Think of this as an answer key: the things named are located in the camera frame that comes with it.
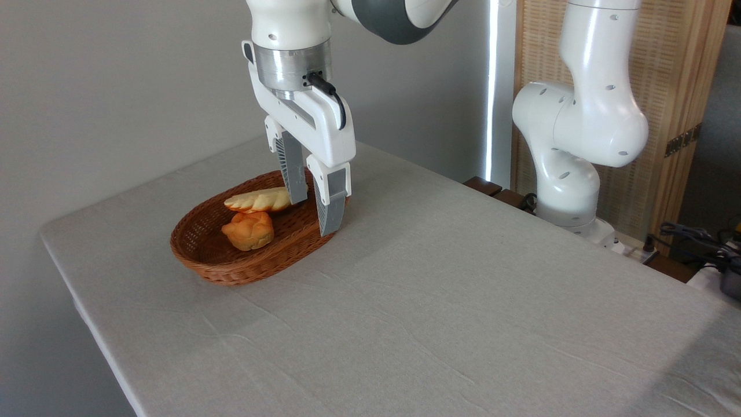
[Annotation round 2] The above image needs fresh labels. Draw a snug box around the long pale bread roll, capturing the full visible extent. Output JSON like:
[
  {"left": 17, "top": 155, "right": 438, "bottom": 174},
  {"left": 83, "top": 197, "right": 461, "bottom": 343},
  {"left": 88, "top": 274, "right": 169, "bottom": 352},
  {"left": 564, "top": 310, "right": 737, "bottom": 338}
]
[{"left": 224, "top": 186, "right": 292, "bottom": 214}]

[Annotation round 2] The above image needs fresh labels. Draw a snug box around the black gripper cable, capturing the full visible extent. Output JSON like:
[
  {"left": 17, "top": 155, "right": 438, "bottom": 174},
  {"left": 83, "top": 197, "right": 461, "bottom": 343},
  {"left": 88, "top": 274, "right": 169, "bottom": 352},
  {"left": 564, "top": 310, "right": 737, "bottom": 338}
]
[{"left": 306, "top": 71, "right": 347, "bottom": 131}]

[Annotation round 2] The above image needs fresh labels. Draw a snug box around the black cable bundle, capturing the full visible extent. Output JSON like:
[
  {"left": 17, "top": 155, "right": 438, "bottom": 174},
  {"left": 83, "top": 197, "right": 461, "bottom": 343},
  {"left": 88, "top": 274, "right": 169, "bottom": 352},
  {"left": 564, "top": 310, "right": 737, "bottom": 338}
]
[{"left": 659, "top": 221, "right": 741, "bottom": 274}]

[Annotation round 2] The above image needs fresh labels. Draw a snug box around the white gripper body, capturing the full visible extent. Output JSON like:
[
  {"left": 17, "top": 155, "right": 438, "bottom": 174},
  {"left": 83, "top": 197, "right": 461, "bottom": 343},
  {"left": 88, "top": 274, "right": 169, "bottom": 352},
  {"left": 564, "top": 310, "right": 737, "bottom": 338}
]
[{"left": 248, "top": 60, "right": 357, "bottom": 169}]

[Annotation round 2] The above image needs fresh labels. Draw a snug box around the dark wooden block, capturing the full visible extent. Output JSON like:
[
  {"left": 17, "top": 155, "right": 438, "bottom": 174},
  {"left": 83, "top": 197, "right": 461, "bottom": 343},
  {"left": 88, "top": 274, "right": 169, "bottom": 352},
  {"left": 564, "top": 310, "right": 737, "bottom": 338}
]
[
  {"left": 493, "top": 189, "right": 537, "bottom": 214},
  {"left": 463, "top": 176, "right": 504, "bottom": 197}
]

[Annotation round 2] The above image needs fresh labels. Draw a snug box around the brown wicker basket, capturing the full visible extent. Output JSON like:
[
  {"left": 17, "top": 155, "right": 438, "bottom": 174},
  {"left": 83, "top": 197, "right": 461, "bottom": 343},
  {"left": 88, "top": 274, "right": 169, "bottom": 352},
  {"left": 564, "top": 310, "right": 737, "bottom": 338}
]
[{"left": 170, "top": 168, "right": 351, "bottom": 287}]

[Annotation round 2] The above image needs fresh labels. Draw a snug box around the grey tablecloth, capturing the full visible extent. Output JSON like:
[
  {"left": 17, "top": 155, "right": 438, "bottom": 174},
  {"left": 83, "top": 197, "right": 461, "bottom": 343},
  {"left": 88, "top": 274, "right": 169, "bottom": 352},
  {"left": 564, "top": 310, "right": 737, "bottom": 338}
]
[{"left": 39, "top": 137, "right": 741, "bottom": 417}]

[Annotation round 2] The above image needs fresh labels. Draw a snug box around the bamboo folding screen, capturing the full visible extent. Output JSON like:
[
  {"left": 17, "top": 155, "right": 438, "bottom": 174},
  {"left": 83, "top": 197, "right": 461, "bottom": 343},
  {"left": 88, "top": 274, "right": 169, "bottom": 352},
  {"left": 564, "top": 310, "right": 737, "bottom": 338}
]
[{"left": 512, "top": 0, "right": 733, "bottom": 251}]

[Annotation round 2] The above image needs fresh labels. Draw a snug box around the white power strip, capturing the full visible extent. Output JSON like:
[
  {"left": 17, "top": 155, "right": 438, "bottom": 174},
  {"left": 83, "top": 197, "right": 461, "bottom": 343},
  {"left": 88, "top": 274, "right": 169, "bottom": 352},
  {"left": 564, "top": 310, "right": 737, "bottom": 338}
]
[{"left": 602, "top": 231, "right": 661, "bottom": 265}]

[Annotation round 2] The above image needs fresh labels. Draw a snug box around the round orange bread bun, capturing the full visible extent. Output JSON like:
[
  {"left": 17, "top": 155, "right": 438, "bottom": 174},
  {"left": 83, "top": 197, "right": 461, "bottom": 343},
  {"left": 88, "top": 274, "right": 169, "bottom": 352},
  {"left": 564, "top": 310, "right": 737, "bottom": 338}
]
[{"left": 221, "top": 211, "right": 275, "bottom": 251}]

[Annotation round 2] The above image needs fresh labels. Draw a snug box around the brass screen hinge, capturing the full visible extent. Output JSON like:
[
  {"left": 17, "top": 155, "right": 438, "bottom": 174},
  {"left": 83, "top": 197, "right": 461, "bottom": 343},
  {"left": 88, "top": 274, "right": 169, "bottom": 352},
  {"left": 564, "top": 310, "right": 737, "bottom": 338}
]
[{"left": 664, "top": 123, "right": 703, "bottom": 158}]

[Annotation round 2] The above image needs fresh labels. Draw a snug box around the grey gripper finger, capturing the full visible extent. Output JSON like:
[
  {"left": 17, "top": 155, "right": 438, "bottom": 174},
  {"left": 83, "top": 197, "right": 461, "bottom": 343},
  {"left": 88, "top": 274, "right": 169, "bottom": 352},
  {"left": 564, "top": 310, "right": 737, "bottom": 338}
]
[
  {"left": 265, "top": 115, "right": 309, "bottom": 205},
  {"left": 306, "top": 154, "right": 353, "bottom": 237}
]

